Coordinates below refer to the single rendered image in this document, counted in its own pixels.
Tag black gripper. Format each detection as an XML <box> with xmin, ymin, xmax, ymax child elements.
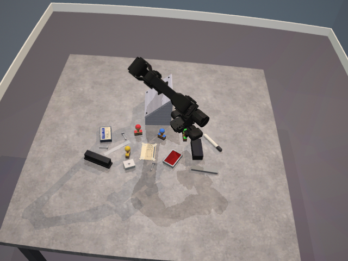
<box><xmin>171</xmin><ymin>110</ymin><xmax>203</xmax><ymax>141</ymax></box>

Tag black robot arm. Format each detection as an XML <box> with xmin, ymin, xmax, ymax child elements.
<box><xmin>128</xmin><ymin>57</ymin><xmax>209</xmax><ymax>133</ymax></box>

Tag yellow rubber stamp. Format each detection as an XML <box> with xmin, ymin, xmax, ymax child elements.
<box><xmin>125</xmin><ymin>146</ymin><xmax>130</xmax><ymax>159</ymax></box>

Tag cream paper card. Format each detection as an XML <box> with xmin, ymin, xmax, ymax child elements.
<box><xmin>139</xmin><ymin>142</ymin><xmax>157</xmax><ymax>161</ymax></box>

